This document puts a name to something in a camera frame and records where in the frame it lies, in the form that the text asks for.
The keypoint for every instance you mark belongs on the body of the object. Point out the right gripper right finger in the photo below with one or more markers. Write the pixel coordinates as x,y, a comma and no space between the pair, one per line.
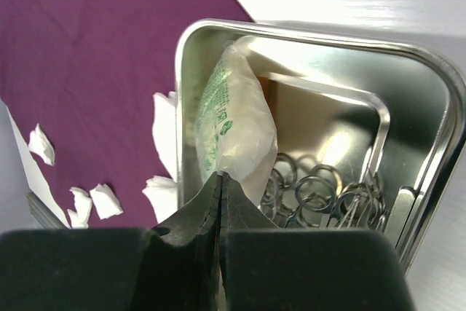
266,268

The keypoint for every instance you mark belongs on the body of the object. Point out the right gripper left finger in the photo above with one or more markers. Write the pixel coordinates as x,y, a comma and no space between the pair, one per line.
173,266

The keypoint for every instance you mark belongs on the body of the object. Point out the white gauze pad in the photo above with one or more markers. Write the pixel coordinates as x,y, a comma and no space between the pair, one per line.
162,193
105,201
164,130
82,203
75,221
40,145

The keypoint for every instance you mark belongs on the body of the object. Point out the packaged gauze bag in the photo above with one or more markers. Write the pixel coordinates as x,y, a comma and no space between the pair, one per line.
234,129

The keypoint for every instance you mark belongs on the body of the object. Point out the steel hemostat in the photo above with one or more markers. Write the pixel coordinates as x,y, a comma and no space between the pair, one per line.
278,202

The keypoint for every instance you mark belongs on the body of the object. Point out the white gauze pad bottom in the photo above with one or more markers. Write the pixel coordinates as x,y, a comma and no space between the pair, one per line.
75,221

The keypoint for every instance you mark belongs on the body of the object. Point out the stainless steel tray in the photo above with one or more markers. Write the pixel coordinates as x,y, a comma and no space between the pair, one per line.
356,104

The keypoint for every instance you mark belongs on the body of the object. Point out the purple cloth drape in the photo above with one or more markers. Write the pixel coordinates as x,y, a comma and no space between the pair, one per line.
85,72

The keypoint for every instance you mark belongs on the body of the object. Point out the aluminium rail frame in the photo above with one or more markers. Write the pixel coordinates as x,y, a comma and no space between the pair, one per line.
45,218

